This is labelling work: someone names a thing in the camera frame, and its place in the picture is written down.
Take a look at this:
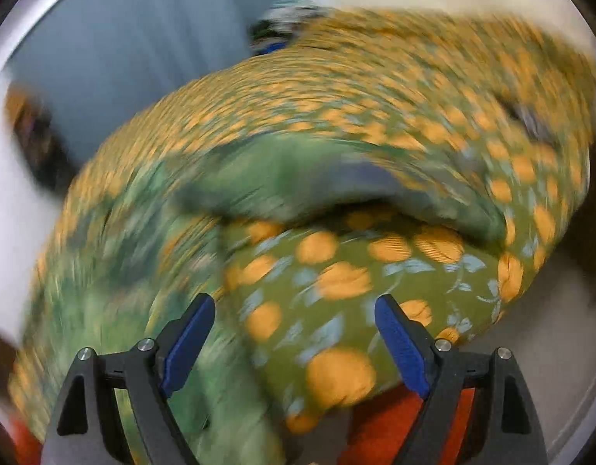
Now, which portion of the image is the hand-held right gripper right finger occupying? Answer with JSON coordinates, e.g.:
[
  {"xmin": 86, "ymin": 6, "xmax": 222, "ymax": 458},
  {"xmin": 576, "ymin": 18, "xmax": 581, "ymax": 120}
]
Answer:
[{"xmin": 374, "ymin": 294, "xmax": 550, "ymax": 465}]

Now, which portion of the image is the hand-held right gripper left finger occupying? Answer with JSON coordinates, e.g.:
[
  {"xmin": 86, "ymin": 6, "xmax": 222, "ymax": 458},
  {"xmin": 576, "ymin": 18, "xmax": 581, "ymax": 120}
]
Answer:
[{"xmin": 40, "ymin": 293, "xmax": 216, "ymax": 465}]

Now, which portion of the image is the green garment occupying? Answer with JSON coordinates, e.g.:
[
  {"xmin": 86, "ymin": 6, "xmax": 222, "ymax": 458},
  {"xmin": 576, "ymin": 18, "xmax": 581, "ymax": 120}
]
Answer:
[{"xmin": 17, "ymin": 133, "xmax": 509, "ymax": 465}]

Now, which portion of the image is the person's orange clothing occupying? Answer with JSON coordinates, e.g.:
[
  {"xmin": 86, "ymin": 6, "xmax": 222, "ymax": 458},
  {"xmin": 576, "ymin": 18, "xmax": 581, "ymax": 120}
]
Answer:
[{"xmin": 7, "ymin": 385, "xmax": 475, "ymax": 465}]

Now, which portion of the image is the olive orange-flowered bed sheet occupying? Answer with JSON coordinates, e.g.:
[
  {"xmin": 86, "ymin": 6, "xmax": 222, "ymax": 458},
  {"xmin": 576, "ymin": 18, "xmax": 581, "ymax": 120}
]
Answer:
[{"xmin": 7, "ymin": 7, "xmax": 594, "ymax": 446}]

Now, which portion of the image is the blue-grey curtain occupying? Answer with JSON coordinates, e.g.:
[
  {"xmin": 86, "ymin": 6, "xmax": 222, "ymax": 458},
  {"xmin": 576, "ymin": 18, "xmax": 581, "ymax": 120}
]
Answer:
[{"xmin": 7, "ymin": 0, "xmax": 318, "ymax": 175}]

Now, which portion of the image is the black and white clutter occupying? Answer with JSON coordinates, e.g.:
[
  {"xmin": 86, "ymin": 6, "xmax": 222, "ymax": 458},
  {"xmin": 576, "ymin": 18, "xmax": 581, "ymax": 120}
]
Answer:
[{"xmin": 249, "ymin": 0, "xmax": 328, "ymax": 56}]

